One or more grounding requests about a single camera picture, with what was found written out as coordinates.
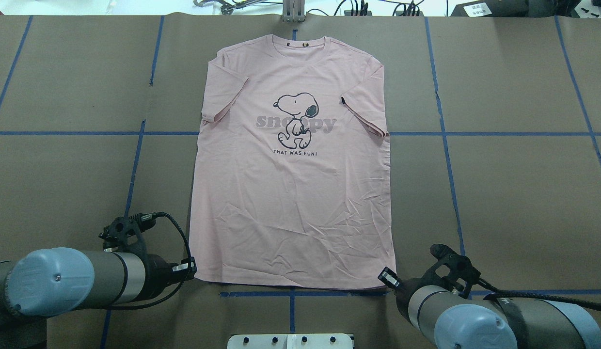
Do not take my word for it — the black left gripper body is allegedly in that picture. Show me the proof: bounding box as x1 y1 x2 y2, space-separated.
144 254 182 296

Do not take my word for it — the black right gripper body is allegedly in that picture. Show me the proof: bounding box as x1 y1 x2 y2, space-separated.
394 278 427 311

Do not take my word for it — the pink Snoopy t-shirt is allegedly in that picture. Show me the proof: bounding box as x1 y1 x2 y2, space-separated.
189 34 395 290

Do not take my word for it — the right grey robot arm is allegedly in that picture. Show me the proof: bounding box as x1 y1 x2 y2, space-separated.
378 267 601 349

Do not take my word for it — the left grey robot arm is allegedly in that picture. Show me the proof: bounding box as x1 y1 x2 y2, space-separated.
0 247 196 349

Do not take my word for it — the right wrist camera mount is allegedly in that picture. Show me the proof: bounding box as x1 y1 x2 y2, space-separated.
422 244 481 299

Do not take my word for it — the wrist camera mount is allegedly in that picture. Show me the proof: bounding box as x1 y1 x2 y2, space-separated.
422 244 481 299
98 213 155 256

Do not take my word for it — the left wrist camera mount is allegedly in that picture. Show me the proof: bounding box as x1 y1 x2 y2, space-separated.
98 213 155 256

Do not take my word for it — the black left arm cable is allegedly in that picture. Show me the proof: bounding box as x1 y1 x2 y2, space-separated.
107 212 194 311

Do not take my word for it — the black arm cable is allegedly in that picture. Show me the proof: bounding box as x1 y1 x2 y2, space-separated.
107 212 194 311
477 279 601 313

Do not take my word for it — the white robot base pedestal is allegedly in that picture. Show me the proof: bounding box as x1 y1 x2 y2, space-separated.
227 333 355 349

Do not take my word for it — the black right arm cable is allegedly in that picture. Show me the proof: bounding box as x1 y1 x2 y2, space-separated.
477 279 601 313

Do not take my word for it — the aluminium frame post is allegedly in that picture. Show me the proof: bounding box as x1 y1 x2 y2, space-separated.
282 0 306 23

